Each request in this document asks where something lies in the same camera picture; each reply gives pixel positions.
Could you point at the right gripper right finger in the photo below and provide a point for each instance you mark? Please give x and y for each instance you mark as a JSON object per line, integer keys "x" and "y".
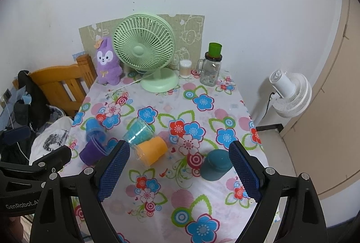
{"x": 303, "y": 219}

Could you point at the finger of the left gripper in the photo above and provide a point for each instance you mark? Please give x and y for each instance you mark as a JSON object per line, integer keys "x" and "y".
{"x": 12, "y": 136}
{"x": 54, "y": 157}

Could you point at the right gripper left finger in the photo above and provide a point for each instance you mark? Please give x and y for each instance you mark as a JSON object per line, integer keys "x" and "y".
{"x": 54, "y": 218}

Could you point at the dark teal cup yellow rim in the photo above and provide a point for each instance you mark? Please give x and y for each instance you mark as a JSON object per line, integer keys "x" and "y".
{"x": 216, "y": 164}

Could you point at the purple plastic cup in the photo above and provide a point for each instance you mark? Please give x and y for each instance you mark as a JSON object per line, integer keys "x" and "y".
{"x": 92, "y": 152}

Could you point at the blue plastic cup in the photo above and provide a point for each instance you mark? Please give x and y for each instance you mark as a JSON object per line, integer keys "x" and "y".
{"x": 94, "y": 129}

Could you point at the teal glitter plastic cup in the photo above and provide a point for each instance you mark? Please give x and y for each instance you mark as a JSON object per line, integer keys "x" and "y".
{"x": 138, "y": 132}

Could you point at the orange plastic cup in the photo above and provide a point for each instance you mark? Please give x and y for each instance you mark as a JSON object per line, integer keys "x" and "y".
{"x": 148, "y": 152}

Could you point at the person hand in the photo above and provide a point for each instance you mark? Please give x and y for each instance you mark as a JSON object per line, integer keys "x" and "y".
{"x": 16, "y": 229}

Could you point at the white printed shirt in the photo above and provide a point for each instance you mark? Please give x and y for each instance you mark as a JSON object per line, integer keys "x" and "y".
{"x": 51, "y": 138}

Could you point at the black clothes pile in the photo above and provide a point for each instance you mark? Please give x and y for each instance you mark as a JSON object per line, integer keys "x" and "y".
{"x": 21, "y": 114}

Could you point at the wooden chair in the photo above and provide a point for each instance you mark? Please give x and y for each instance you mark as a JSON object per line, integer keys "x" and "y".
{"x": 58, "y": 86}

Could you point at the purple plush rabbit toy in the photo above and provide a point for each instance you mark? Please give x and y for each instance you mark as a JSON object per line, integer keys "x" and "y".
{"x": 108, "y": 66}

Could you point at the floral tablecloth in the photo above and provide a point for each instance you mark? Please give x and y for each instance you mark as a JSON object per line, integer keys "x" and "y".
{"x": 169, "y": 201}

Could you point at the white floor fan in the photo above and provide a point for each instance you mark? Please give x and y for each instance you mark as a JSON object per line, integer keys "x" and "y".
{"x": 292, "y": 95}

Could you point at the green desk fan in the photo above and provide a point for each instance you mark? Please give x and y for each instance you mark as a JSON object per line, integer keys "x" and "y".
{"x": 146, "y": 43}

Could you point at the cotton swab container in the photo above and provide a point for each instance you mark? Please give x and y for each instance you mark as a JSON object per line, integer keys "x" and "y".
{"x": 185, "y": 67}

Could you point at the glass mug jar green lid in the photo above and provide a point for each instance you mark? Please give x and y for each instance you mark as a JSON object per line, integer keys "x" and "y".
{"x": 209, "y": 66}

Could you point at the beige cartoon poster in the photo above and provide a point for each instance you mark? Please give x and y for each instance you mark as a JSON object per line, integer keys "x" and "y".
{"x": 188, "y": 30}

